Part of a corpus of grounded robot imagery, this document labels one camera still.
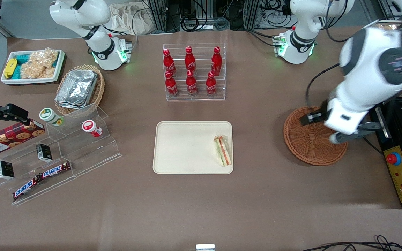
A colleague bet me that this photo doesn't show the triangle sandwich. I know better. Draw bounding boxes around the triangle sandwich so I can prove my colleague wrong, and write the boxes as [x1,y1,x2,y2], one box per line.
[213,135,233,167]

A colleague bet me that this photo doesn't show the round brown wicker basket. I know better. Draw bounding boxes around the round brown wicker basket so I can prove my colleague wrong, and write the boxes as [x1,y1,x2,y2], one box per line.
[283,106,349,166]

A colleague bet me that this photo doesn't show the oval light wicker basket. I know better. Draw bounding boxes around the oval light wicker basket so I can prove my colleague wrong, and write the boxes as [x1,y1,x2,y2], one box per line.
[55,64,105,116]

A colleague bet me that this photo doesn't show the beige rectangular tray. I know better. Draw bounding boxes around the beige rectangular tray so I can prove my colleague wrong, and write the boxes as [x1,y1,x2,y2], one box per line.
[153,121,234,175]

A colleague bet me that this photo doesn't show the red cookie box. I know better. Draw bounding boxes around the red cookie box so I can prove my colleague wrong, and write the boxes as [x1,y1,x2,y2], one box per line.
[0,120,46,157]

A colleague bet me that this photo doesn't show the white plastic snack bin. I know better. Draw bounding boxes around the white plastic snack bin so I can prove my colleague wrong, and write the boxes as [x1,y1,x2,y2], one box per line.
[0,50,66,85]

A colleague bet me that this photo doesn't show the green lid yogurt cup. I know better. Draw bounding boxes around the green lid yogurt cup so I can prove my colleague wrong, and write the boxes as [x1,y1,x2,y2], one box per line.
[39,108,64,127]

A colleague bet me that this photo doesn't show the yellow snack packet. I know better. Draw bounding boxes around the yellow snack packet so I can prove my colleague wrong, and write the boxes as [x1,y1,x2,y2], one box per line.
[3,58,18,79]

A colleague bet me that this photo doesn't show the clear bag rice crackers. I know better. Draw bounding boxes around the clear bag rice crackers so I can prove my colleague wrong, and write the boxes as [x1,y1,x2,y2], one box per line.
[20,61,57,80]
[29,47,60,69]

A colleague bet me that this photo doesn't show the small black box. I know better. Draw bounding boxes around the small black box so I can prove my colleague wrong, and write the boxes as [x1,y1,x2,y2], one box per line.
[36,143,53,163]
[0,160,15,180]

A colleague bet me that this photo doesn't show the red emergency stop button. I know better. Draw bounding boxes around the red emergency stop button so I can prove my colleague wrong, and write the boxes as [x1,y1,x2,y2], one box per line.
[386,152,402,166]

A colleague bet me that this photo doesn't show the stacked foil containers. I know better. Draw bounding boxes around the stacked foil containers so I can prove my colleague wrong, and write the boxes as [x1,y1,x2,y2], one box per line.
[55,69,98,109]

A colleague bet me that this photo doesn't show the snickers chocolate bar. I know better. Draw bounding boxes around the snickers chocolate bar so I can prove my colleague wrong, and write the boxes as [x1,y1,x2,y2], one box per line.
[12,176,43,202]
[40,162,72,179]

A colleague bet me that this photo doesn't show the red lid yogurt cup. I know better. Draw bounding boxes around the red lid yogurt cup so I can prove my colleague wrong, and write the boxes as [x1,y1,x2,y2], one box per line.
[82,120,102,138]

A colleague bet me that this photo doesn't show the clear acrylic step stand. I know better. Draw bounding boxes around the clear acrylic step stand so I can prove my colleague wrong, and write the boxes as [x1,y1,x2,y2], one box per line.
[0,102,122,206]

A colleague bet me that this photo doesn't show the red cola bottle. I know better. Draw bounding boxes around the red cola bottle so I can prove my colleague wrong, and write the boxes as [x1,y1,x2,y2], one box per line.
[206,71,217,97]
[185,46,197,75]
[186,70,198,97]
[211,46,223,76]
[165,71,179,97]
[163,49,177,77]

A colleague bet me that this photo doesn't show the clear acrylic bottle rack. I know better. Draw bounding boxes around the clear acrylic bottle rack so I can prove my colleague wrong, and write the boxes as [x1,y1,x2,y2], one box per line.
[163,43,226,102]

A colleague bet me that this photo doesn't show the white crumpled cloth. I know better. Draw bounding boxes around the white crumpled cloth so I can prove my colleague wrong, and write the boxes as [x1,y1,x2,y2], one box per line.
[107,3,153,36]

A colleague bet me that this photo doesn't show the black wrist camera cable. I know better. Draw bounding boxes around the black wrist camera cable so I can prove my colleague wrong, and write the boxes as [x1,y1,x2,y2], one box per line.
[305,63,341,109]

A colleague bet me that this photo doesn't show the black power cable with plug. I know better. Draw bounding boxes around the black power cable with plug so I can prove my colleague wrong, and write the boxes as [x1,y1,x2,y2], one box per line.
[362,136,385,156]

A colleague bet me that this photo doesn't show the black arm base cables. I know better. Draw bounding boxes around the black arm base cables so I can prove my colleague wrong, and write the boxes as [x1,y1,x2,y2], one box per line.
[245,29,280,48]

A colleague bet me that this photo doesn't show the aluminium frame profile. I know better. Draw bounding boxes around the aluminium frame profile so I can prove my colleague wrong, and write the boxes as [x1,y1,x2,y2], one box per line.
[244,0,260,30]
[148,0,169,32]

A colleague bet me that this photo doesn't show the black floor cables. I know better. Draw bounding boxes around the black floor cables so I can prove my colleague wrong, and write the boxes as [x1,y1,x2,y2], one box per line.
[301,235,402,251]

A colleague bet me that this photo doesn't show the tangle of black cables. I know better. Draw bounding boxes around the tangle of black cables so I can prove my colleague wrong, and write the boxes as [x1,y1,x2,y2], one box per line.
[168,0,245,32]

